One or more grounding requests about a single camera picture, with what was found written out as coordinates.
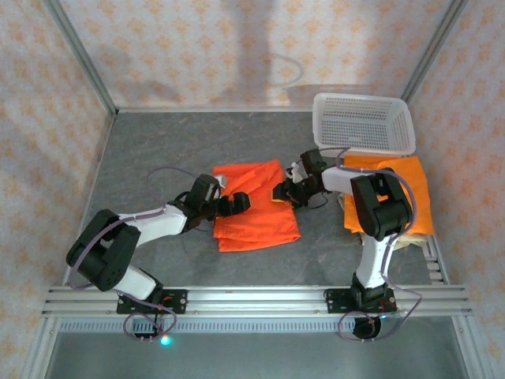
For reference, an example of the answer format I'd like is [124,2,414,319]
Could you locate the aluminium frame post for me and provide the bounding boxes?
[401,0,473,102]
[42,0,119,119]

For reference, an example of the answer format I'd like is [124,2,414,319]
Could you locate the light orange shorts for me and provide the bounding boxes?
[341,155,434,237]

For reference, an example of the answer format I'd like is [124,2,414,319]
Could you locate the red-orange shorts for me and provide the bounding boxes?
[211,159,303,253]

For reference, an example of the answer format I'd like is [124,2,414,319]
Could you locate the white perforated plastic basket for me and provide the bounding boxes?
[312,92,417,158]

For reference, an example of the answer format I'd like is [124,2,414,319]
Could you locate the aluminium frame leg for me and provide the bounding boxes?
[21,315,60,379]
[451,315,492,379]

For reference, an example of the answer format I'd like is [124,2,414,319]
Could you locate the beige shorts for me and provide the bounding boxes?
[338,193,432,250]

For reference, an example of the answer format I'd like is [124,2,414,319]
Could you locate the grey slotted cable duct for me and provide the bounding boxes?
[54,318,458,336]

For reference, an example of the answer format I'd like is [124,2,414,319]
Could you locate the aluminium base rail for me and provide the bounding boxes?
[41,284,474,317]

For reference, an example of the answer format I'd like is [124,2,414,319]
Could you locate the aluminium frame bar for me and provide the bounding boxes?
[114,105,316,114]

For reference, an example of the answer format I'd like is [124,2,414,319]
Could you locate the black round cable hub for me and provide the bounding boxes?
[352,315,383,341]

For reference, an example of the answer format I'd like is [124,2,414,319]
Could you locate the black connector block with LED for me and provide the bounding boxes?
[132,331,174,348]

